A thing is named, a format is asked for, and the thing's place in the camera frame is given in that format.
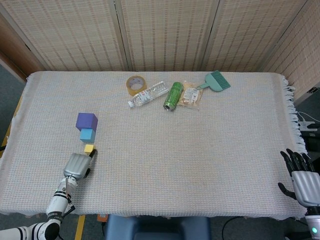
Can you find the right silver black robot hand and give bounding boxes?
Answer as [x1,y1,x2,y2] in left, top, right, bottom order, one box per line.
[277,148,320,208]

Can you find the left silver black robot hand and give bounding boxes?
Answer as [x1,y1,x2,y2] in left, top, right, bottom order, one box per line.
[62,149,98,180]

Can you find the light blue cube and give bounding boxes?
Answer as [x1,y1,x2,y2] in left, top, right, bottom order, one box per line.
[79,128,96,144]

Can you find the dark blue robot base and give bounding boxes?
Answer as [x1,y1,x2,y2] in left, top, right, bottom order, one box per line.
[103,214,212,240]

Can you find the teal hand brush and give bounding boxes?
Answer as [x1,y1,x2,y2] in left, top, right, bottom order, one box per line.
[195,70,231,93]

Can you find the black box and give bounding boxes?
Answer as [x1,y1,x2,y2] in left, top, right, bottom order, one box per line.
[301,123,320,152]

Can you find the large purple cube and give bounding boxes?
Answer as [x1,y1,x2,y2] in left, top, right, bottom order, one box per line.
[75,112,99,132]

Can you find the white power strip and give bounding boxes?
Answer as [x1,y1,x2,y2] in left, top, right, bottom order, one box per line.
[297,111,316,131]

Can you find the white woven tablecloth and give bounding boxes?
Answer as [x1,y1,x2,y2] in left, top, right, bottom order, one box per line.
[0,70,309,221]

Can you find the brown packing tape roll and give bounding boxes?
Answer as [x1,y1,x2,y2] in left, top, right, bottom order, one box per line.
[125,75,147,97]

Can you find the clear plastic water bottle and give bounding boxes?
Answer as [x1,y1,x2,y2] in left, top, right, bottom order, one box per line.
[127,81,169,109]

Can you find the green drink can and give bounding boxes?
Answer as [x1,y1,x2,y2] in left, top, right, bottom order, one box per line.
[163,81,185,112]

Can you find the clear snack packet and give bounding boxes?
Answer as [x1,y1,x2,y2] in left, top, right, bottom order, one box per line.
[177,80,205,111]

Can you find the bamboo folding screen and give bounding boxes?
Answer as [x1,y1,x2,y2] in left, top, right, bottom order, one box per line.
[0,0,320,102]

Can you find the black floor cable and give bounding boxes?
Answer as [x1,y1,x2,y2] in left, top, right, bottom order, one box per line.
[221,216,247,240]

